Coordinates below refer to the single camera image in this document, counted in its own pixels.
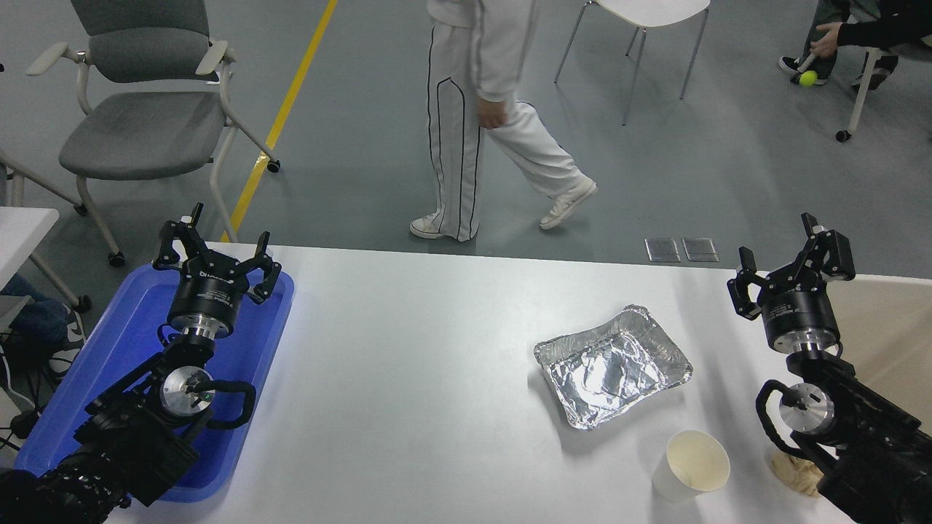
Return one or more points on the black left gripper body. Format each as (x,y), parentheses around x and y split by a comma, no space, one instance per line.
(207,295)

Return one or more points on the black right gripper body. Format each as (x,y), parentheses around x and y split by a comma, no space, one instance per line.
(797,309)

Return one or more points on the white paper cup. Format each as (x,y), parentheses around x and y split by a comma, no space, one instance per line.
(692,466)

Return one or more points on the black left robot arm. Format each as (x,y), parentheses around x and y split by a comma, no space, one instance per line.
(131,437)

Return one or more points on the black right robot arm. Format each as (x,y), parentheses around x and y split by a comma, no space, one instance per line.
(881,451)

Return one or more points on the person's hand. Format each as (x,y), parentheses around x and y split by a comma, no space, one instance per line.
(826,40)

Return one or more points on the person's left hand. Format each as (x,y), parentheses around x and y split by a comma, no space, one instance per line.
(491,114)

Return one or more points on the metal floor socket plate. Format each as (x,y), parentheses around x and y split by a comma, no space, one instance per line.
(662,250)
(700,249)

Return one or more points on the large pale bin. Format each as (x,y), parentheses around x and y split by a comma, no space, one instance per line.
(892,335)

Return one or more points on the blue plastic tray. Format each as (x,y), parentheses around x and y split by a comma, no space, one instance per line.
(109,349)

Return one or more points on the grey office chair with armrests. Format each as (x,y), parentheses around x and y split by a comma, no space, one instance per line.
(138,138)

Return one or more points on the crumpled tan paper ball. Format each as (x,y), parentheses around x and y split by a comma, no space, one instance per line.
(794,473)

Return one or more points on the person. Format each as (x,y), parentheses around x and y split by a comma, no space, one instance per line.
(455,109)
(44,320)
(881,29)

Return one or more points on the white side table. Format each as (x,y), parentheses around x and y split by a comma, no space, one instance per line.
(22,233)

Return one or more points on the silver foil tray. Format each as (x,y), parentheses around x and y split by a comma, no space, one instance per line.
(611,367)

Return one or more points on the white-framed chair with casters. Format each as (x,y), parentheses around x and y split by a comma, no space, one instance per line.
(865,84)

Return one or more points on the small green ball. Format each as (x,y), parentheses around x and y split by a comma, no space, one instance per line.
(808,78)

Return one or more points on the white chair with metal legs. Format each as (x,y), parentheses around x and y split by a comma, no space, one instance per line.
(655,9)

